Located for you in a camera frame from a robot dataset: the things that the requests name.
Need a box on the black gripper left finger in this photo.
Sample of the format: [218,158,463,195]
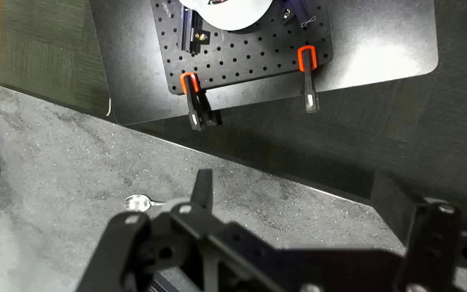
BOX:
[75,168,278,292]

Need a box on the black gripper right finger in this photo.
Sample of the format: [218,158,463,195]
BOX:
[371,171,467,292]

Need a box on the metal spoon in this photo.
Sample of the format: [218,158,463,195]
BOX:
[124,193,187,215]

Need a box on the black clamp with orange tip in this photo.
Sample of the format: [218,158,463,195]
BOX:
[294,44,322,116]
[178,72,223,133]

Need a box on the black perforated mounting board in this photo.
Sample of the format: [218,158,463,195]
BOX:
[150,0,333,98]

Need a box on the black bracket with brass screw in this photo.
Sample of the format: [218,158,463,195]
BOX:
[178,5,213,57]

